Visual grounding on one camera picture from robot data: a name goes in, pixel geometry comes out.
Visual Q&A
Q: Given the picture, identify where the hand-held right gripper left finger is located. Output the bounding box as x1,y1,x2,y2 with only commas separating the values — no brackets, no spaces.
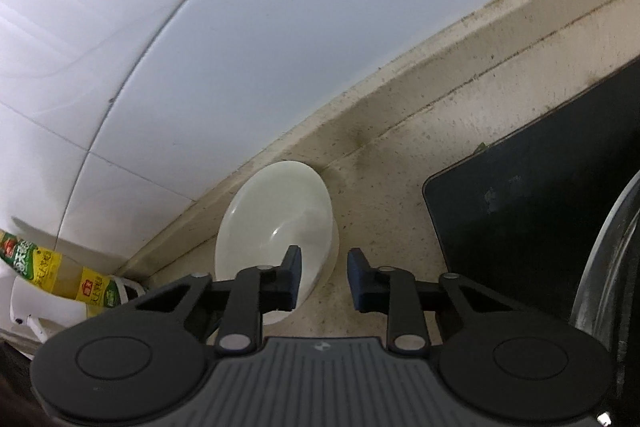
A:
127,245,304,355

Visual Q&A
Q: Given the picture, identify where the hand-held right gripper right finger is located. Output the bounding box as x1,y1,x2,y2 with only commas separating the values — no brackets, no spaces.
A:
346,248,506,354

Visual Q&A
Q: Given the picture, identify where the cream bowl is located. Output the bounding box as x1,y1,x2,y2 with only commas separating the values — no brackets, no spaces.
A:
214,160,341,326

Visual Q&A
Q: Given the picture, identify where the metal pot rim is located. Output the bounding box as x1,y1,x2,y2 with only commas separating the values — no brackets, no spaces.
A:
570,169,640,343

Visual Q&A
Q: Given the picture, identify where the yellow label bottle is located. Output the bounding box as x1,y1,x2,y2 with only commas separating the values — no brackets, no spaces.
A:
0,229,121,319

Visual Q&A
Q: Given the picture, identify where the white round turntable tray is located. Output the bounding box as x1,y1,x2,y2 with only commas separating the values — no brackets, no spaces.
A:
10,276,147,343

